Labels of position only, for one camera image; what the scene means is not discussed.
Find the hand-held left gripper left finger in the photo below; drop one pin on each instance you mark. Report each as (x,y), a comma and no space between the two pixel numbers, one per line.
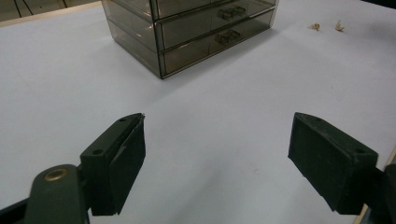
(124,168)

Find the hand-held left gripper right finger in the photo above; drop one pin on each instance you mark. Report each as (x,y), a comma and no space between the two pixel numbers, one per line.
(333,165)

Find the smoky clear plastic drawer cabinet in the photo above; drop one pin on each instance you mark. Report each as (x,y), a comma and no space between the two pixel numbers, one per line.
(134,46)

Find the small gold metal piece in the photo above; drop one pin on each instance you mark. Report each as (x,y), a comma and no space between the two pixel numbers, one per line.
(339,26)
(315,26)

